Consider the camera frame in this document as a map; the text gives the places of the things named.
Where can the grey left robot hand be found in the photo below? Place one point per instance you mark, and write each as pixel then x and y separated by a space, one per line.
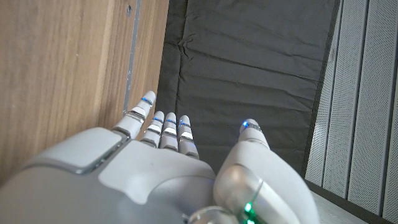
pixel 140 186

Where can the black backdrop curtain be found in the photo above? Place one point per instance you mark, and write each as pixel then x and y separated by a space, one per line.
pixel 248 62

